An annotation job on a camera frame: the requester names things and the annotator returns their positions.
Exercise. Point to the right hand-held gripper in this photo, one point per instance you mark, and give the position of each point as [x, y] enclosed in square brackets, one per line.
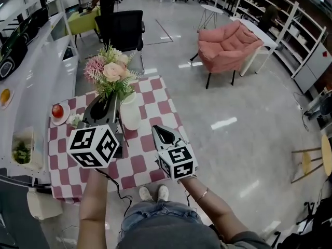
[179, 157]

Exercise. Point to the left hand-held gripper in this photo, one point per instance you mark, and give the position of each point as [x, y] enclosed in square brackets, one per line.
[88, 139]

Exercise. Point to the white flower bouquet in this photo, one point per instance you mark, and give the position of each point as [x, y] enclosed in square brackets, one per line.
[75, 118]

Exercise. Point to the white vase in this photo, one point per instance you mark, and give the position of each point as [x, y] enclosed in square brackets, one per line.
[131, 113]

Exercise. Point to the pink flower bouquet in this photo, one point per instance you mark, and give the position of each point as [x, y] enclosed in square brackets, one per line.
[111, 74]

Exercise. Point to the person's left forearm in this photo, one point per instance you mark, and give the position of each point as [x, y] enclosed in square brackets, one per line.
[93, 204]

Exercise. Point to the person's right forearm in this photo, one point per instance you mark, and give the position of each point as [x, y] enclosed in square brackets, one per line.
[215, 211]

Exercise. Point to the red white checkered tablecloth table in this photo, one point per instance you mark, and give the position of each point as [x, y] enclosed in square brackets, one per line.
[155, 105]

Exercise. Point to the white plate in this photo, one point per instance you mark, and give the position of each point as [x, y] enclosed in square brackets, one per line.
[64, 115]
[10, 102]

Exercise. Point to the red apple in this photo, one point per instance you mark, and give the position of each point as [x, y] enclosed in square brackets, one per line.
[57, 111]

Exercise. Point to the person's right white shoe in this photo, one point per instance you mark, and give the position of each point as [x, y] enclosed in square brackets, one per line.
[163, 193]

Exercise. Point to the person's white shoe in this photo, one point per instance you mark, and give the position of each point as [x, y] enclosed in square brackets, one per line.
[163, 193]
[145, 193]

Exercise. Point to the person's left white shoe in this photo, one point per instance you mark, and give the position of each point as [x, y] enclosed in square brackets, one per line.
[145, 193]

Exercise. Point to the person's blue jeans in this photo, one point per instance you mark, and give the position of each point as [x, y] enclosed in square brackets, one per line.
[160, 211]

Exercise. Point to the white shelving workbench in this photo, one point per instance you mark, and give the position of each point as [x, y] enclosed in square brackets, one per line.
[39, 74]

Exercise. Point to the white perforated basket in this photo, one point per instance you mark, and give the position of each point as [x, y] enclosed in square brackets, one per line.
[36, 149]

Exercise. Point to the black cantilever chair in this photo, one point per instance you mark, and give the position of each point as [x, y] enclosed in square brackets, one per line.
[124, 30]

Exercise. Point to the green artificial leaves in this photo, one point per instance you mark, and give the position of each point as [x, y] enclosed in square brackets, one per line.
[22, 153]

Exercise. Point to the green cloth covered table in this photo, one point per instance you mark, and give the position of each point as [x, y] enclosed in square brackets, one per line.
[83, 22]

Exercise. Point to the person's grey shirt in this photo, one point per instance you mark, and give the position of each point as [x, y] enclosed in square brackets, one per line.
[168, 236]

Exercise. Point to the orange fruit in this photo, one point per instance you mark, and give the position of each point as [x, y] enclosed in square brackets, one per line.
[5, 95]

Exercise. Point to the black bag with green trim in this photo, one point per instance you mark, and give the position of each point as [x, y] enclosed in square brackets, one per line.
[10, 58]

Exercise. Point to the cream plastic canister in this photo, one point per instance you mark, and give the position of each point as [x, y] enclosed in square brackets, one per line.
[42, 204]

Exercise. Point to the pink cushioned armchair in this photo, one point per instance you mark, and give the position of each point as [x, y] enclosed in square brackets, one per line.
[228, 48]

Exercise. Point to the white rectangular table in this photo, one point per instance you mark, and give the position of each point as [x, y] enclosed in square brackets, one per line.
[262, 36]

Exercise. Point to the white storage rack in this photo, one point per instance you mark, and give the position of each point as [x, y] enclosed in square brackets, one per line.
[308, 69]

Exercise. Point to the yellow round side table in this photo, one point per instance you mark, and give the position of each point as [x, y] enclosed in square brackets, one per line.
[326, 152]

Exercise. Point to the black round floor fan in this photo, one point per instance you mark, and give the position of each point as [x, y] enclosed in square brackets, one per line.
[324, 108]

